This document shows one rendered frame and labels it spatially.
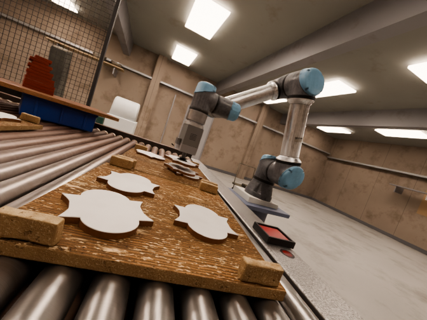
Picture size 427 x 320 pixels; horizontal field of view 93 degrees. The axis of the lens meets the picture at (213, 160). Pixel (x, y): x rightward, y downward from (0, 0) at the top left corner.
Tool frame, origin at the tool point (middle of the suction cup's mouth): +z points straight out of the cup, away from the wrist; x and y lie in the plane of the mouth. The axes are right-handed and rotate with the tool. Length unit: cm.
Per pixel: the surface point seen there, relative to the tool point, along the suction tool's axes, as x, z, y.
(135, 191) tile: -16.8, 2.7, 35.4
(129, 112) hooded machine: -32, -15, -409
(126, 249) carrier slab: -17, 4, 53
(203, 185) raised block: 3.8, 2.0, 19.5
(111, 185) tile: -21.2, 2.7, 34.6
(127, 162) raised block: -19.1, 1.8, 15.5
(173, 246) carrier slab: -11, 4, 51
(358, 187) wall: 903, -35, -475
